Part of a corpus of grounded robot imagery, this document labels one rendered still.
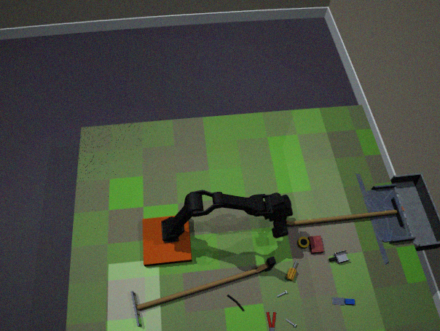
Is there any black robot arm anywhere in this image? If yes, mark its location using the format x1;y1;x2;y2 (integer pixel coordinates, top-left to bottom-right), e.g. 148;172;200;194
161;190;293;243

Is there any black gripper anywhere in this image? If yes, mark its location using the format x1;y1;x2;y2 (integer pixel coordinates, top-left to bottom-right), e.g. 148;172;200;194
264;192;288;238

